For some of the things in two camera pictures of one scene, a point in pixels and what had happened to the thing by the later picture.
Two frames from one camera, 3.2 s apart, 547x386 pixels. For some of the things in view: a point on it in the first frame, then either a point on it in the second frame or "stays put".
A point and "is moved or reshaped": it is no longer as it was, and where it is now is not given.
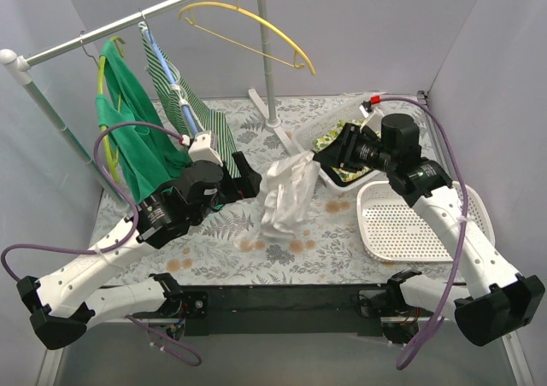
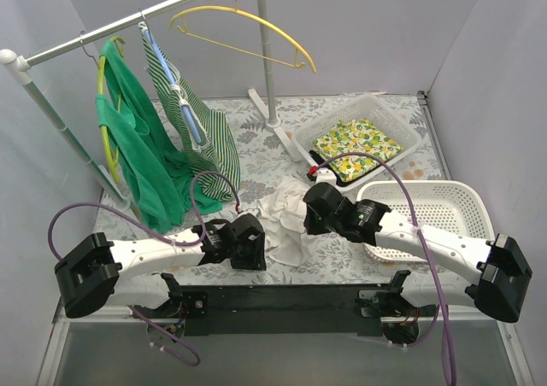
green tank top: (148, 157) stays put
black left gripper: (233, 183) -> (250, 247)
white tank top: (289, 189) is moved or reshaped
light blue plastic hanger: (177, 90) stays put
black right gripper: (347, 148) -> (319, 207)
